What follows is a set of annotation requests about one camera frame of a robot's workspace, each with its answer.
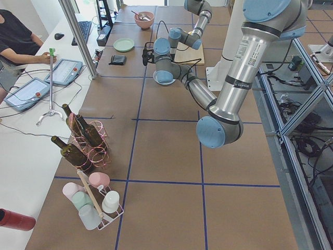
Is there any pink bowl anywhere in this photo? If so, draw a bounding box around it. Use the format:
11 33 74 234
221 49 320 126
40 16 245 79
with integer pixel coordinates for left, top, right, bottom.
134 11 155 30

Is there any mint green plastic cup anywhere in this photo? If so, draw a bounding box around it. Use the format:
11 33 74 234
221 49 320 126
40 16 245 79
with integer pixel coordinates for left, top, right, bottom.
71 191 93 210

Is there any black computer box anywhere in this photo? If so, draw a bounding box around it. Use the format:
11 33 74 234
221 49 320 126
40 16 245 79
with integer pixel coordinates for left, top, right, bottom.
96 25 111 47

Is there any pale pink plastic cup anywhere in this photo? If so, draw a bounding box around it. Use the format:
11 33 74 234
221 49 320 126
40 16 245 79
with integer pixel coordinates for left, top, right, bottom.
62 182 86 201

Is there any white wire cup rack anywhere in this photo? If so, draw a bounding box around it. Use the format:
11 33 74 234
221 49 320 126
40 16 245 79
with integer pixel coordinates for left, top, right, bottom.
77 171 124 230

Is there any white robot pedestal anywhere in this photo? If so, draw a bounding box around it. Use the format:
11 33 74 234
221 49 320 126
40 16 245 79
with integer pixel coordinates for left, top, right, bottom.
206 0 245 91

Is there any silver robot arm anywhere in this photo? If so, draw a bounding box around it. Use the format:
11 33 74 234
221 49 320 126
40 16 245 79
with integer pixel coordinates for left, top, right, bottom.
153 1 308 148
168 0 212 60

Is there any wooden rack handle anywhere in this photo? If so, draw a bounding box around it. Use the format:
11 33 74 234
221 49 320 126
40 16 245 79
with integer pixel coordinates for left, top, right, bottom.
77 170 104 218

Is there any black computer mouse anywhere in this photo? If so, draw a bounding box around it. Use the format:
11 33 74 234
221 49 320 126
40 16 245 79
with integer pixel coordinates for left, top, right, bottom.
54 33 64 41

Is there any grey plastic cup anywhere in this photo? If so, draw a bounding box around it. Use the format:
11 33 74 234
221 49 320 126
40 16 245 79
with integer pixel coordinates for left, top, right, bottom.
79 204 102 230

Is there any white plastic cup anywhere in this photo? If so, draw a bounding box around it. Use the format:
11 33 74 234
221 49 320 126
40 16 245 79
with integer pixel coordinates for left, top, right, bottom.
102 191 120 214

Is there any wooden cutting board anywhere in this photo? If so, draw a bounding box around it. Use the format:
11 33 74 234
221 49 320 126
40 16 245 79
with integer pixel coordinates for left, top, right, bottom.
174 43 205 65

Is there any metal scoop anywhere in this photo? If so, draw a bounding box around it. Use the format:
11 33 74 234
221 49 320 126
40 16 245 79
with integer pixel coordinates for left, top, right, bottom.
131 10 151 21

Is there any grey folded cloth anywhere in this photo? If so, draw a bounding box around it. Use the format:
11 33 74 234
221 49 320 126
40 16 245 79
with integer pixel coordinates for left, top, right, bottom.
109 55 126 66

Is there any near teach pendant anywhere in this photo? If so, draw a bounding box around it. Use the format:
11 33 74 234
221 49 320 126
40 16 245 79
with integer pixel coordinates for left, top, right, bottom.
4 78 50 111

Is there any aluminium frame post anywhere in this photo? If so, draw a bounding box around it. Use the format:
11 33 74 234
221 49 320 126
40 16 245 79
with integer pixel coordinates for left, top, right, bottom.
59 0 97 79

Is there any far teach pendant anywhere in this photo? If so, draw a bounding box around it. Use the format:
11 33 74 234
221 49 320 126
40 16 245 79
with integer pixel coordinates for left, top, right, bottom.
53 59 83 86

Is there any pale green plate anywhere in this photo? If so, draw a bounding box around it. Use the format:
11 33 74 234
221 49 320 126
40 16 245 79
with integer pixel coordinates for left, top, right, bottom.
113 38 135 52

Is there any black camera cable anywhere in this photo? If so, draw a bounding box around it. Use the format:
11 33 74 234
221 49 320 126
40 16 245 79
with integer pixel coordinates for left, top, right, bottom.
144 20 201 79

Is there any black keyboard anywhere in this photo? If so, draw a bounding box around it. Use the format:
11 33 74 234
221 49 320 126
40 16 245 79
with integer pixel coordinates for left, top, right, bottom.
78 21 92 43

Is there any wrist black camera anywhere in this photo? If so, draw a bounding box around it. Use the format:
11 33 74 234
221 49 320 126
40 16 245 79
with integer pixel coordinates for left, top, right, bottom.
142 42 155 66

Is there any metal reacher grabber tool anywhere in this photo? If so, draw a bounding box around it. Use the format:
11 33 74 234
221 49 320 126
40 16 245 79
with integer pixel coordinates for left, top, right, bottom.
36 48 63 126

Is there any teach pendant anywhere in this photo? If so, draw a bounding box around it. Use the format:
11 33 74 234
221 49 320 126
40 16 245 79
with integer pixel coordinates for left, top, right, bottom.
4 78 50 111
53 59 83 86

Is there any seated person black shirt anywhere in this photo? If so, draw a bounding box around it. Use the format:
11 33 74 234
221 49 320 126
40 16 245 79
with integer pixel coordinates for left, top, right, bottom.
0 8 58 97

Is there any dark wine bottle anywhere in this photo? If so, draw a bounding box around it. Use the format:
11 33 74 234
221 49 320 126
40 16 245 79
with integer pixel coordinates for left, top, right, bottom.
51 136 94 174
75 114 107 152
62 104 82 138

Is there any red bottle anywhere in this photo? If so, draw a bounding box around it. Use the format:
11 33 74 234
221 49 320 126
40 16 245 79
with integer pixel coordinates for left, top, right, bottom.
1 208 36 231

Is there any copper wire bottle holder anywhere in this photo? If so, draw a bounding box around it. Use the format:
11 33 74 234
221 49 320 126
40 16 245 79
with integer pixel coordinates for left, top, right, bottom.
66 112 110 169

